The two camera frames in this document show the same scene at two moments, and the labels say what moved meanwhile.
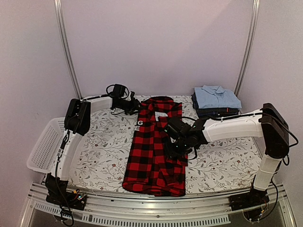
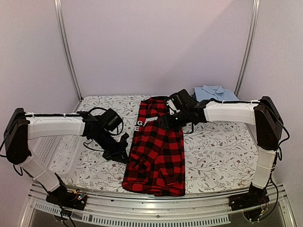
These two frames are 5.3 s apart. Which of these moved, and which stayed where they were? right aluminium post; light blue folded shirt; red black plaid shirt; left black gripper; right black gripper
Moved: right black gripper; left black gripper
Stayed: red black plaid shirt; right aluminium post; light blue folded shirt
